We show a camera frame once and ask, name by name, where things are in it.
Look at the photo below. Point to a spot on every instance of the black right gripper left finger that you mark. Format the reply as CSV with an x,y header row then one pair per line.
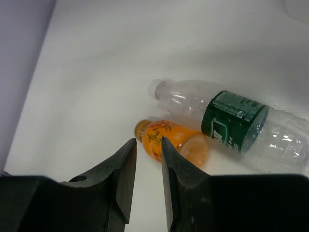
x,y
98,200

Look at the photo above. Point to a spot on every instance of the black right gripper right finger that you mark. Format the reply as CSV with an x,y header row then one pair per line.
x,y
198,202

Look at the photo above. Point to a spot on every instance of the orange juice bottle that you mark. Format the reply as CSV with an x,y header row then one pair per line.
x,y
191,144

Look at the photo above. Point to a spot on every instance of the green label clear bottle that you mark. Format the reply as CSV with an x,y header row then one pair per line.
x,y
276,139

